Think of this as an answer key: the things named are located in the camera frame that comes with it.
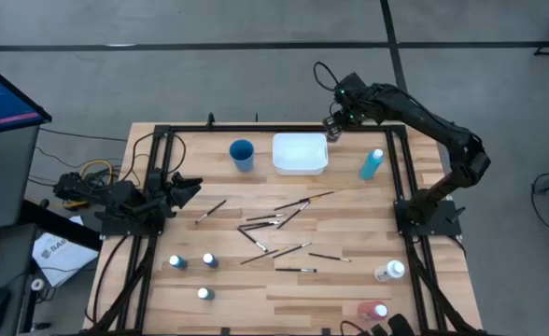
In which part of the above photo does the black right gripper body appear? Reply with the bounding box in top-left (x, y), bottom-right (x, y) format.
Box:
top-left (332, 72), bottom-right (373, 127)

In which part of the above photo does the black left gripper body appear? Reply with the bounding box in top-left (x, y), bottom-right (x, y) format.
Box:
top-left (148, 167), bottom-right (176, 218)

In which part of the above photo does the large teal paint bottle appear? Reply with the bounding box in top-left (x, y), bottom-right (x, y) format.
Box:
top-left (359, 147), bottom-right (385, 181)

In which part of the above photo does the long black paintbrush orange tip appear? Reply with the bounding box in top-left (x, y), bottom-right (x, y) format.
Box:
top-left (273, 189), bottom-right (336, 212)

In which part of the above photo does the large white paint bottle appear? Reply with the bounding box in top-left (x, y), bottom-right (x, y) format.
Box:
top-left (373, 259), bottom-right (406, 283)

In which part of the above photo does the large red paint bottle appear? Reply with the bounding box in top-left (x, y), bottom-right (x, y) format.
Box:
top-left (357, 301), bottom-right (389, 322)

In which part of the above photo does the white plastic bin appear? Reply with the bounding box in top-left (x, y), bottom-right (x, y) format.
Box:
top-left (272, 133), bottom-right (330, 176)

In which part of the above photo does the blue plastic cup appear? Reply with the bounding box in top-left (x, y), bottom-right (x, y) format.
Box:
top-left (229, 138), bottom-right (256, 173)

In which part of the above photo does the black desk foot bar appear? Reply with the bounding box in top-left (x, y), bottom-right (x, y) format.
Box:
top-left (19, 199), bottom-right (104, 252)

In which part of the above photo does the white printed paper bag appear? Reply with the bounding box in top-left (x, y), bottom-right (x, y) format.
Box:
top-left (31, 215), bottom-right (100, 288)

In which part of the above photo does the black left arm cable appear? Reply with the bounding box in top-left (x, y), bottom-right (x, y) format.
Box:
top-left (120, 132), bottom-right (188, 183)

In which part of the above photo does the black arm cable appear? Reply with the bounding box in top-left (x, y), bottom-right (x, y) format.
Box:
top-left (313, 61), bottom-right (342, 93)
top-left (120, 132), bottom-right (188, 183)

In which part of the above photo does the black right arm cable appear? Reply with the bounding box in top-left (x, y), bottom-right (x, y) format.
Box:
top-left (313, 61), bottom-right (342, 93)

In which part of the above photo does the black aluminium table frame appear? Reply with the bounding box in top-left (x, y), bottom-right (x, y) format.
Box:
top-left (83, 110), bottom-right (486, 336)

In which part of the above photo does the yellow cable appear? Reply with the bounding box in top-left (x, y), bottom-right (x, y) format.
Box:
top-left (77, 159), bottom-right (115, 209)

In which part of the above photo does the thin black floor cable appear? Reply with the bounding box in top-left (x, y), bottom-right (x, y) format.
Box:
top-left (37, 127), bottom-right (130, 143)

